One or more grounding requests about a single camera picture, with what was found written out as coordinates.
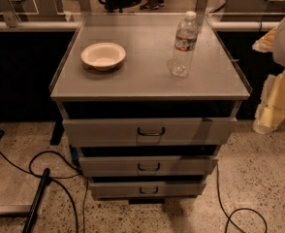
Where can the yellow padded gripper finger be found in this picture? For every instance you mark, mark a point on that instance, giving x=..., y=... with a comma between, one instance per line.
x=271, y=111

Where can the grey drawer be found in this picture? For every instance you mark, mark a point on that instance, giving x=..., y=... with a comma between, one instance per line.
x=103, y=191
x=133, y=166
x=129, y=132

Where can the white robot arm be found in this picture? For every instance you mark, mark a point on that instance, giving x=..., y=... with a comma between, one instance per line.
x=274, y=42

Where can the grey drawer cabinet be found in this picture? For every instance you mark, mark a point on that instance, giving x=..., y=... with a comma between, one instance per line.
x=142, y=86

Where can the grey desk background right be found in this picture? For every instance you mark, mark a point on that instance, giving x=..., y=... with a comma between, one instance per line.
x=253, y=10

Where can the clear plastic water bottle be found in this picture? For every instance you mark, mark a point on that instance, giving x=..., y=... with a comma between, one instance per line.
x=185, y=40

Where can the white paper bowl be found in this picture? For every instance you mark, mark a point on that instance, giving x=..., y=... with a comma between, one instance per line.
x=103, y=56

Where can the black bar on floor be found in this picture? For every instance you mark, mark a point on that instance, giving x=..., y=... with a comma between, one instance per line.
x=32, y=215

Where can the white horizontal rail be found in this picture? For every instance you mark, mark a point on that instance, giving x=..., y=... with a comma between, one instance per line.
x=51, y=26

